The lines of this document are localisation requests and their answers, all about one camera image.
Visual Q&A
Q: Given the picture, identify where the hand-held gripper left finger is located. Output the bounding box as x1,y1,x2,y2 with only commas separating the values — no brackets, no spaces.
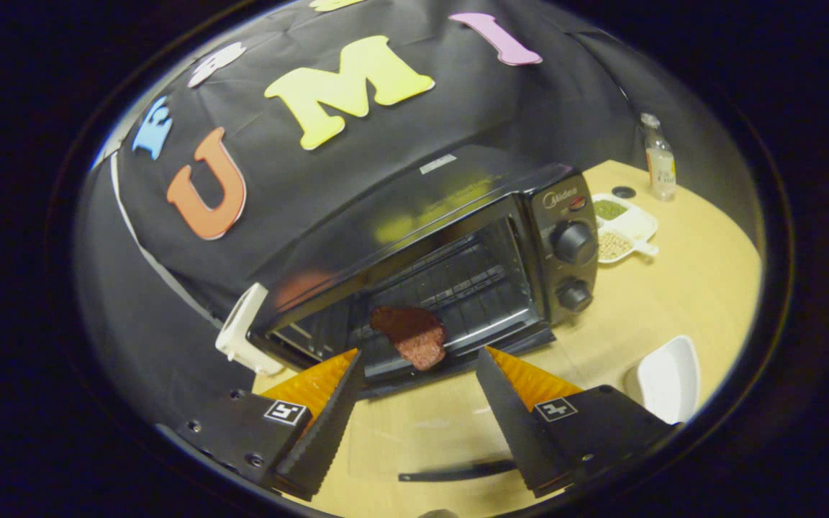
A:
177,349,365,502

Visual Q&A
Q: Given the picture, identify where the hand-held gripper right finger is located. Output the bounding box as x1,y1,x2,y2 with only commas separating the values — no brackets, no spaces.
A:
475,346,674,499

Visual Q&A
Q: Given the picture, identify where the red raw meat slice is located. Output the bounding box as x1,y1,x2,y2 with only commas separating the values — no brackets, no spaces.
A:
370,306,448,372

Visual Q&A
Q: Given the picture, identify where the black toaster oven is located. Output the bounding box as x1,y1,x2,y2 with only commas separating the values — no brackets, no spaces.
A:
248,144,600,484

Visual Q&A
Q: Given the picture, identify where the white bread toaster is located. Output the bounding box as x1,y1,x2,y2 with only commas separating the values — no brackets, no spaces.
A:
214,282,284,376

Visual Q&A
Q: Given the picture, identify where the white rectangular dish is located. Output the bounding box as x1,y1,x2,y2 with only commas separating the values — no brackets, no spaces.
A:
623,335,702,425

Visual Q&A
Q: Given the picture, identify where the white divided plate with beans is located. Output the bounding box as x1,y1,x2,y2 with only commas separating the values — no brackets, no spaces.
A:
591,192,660,265

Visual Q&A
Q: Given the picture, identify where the clear glass bottle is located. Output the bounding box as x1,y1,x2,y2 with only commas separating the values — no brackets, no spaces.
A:
640,112,676,201

